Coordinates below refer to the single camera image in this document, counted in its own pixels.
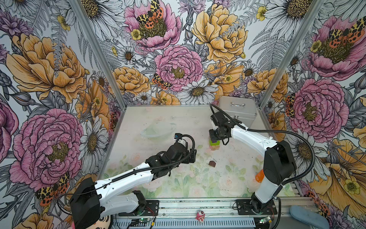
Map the green wood block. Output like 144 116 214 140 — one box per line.
210 141 220 147

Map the natural wood block with hole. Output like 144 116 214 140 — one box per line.
210 145 220 151

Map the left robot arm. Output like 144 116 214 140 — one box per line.
70 142 197 229

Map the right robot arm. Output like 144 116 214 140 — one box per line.
209 125 296 214

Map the dark brown wood block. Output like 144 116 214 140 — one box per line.
208 160 216 168

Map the silver metal first-aid case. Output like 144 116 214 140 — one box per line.
219 96 257 127

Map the small pink red toy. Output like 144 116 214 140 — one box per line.
195 210 205 223

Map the orange plastic bottle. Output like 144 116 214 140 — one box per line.
255 170 265 183

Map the plush doll toy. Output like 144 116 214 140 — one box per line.
88 216 113 229

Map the grey blue cushion pad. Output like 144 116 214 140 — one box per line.
290 206 330 229

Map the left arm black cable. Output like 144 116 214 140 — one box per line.
94 134 196 187

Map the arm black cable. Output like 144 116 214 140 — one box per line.
210 103 315 186
94 134 196 187

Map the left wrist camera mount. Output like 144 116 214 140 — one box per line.
174 133 186 143

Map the aluminium front rail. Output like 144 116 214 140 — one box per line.
110 197 318 229

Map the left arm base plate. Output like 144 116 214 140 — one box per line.
117 199 160 217

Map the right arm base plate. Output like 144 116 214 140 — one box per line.
233 199 277 215

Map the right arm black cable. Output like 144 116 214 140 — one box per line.
210 103 315 186

